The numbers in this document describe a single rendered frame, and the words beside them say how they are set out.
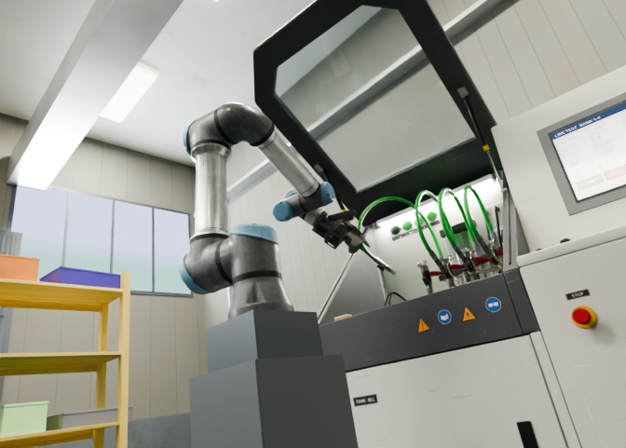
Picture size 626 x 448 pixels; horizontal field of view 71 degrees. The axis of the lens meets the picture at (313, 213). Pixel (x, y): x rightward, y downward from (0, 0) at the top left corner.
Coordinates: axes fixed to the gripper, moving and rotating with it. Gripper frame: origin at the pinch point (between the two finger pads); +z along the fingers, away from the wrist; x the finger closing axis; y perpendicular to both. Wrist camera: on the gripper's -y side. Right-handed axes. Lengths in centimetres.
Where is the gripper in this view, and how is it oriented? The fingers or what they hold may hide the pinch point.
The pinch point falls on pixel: (367, 245)
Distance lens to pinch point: 160.7
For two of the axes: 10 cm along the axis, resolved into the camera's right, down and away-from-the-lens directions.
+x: 2.0, -6.2, -7.6
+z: 8.1, 5.4, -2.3
